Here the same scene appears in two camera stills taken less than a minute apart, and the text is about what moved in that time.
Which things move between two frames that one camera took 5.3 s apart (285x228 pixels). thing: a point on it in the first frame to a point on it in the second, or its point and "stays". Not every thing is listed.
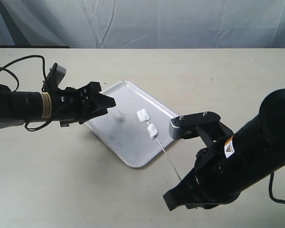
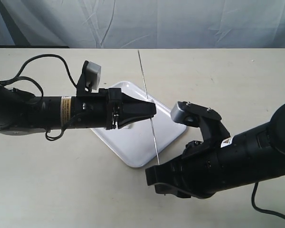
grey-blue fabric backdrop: (144, 23) stays
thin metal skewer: (139, 109) to (150, 118)
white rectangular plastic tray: (137, 127) stays
